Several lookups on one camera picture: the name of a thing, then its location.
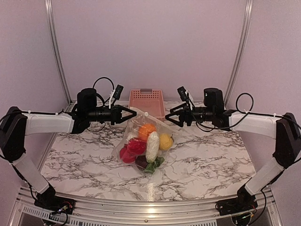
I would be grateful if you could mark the yellow fake lemon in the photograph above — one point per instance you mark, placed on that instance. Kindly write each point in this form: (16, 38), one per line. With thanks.
(165, 142)

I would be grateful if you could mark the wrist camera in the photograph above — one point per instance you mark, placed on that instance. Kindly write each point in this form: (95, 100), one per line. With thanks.
(115, 95)
(184, 96)

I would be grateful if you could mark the aluminium frame post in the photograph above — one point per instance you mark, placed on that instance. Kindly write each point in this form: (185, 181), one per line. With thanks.
(56, 51)
(240, 50)

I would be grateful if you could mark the left aluminium frame post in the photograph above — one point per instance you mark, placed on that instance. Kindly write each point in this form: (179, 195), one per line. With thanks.
(56, 51)

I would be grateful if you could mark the orange fake orange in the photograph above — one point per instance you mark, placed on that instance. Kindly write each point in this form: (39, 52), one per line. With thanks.
(145, 130)

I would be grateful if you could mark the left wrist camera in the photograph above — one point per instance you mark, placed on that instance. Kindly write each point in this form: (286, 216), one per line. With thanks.
(115, 95)

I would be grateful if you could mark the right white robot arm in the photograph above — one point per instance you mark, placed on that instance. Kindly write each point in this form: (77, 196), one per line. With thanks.
(276, 138)

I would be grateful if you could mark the right aluminium frame post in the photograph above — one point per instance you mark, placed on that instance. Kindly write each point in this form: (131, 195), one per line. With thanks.
(240, 50)

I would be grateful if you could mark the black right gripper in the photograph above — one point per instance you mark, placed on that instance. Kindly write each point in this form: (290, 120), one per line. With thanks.
(183, 114)

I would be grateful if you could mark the dark purple fake beet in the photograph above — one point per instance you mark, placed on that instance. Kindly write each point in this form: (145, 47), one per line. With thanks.
(141, 162)

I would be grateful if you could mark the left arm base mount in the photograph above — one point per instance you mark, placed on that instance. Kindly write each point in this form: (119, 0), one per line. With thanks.
(57, 205)

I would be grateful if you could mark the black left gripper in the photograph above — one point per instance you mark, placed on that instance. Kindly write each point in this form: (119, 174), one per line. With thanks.
(118, 117)

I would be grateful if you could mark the pink plastic basket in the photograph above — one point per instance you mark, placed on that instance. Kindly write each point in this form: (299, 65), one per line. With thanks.
(148, 100)

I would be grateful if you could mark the red fake apple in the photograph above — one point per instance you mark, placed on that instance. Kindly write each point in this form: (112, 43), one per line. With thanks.
(126, 156)

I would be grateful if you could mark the clear zip top bag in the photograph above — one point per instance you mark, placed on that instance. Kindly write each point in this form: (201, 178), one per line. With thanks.
(131, 131)

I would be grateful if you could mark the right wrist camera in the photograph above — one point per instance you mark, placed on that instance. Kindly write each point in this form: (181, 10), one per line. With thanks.
(184, 96)

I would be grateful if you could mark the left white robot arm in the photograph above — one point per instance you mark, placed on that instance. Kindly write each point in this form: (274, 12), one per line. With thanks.
(18, 126)

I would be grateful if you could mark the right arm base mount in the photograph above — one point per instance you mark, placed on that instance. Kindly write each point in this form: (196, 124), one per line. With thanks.
(233, 206)

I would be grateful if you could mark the front aluminium rail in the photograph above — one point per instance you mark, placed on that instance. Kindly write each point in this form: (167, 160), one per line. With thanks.
(101, 212)

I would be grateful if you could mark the green fake leafy vegetable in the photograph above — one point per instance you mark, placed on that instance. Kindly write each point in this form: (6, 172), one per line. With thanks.
(151, 167)

